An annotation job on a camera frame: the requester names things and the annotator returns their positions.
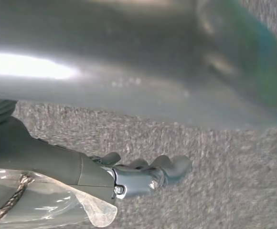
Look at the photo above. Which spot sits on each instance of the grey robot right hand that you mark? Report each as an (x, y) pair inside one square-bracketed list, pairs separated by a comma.
[(45, 164)]

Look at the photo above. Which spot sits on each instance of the blurred silver robot shell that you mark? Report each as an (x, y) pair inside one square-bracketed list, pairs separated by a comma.
[(104, 38)]

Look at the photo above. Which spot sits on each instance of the clear plastic film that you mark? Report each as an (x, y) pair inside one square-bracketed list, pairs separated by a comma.
[(57, 202)]

